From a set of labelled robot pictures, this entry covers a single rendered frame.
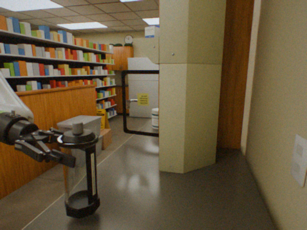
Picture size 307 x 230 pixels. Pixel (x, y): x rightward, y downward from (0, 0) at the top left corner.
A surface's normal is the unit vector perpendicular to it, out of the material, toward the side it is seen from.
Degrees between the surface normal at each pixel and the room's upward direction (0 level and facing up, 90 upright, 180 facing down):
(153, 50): 90
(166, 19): 90
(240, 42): 90
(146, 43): 90
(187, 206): 0
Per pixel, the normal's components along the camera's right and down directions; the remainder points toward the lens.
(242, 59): -0.24, 0.21
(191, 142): 0.51, 0.18
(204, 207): 0.00, -0.98
